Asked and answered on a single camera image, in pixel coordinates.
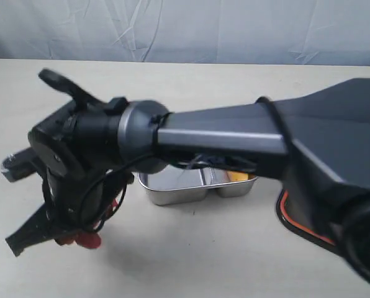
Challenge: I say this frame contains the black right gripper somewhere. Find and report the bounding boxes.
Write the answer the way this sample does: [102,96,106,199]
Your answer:
[6,102,132,256]

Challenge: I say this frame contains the steel two-compartment lunch box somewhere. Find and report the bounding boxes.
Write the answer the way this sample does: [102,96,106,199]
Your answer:
[138,166,257,206]

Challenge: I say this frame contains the yellow toy cheese wedge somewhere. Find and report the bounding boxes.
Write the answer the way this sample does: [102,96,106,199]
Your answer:
[227,171,255,182]

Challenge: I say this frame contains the grey lunch box lid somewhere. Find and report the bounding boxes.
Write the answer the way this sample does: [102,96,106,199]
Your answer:
[275,188,340,256]

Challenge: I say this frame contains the red toy sausage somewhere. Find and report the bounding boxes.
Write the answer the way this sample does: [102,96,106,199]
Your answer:
[74,233,102,250]

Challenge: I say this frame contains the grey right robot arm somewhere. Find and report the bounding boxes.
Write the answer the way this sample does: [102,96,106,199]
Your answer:
[2,69,370,283]

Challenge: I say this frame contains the white backdrop cloth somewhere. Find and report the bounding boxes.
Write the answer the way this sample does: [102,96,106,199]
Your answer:
[0,1,370,66]

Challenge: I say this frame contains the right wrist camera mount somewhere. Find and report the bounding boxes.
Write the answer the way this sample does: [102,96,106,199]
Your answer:
[1,147,37,183]

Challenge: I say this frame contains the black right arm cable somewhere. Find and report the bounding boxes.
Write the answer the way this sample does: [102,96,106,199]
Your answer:
[37,68,294,237]

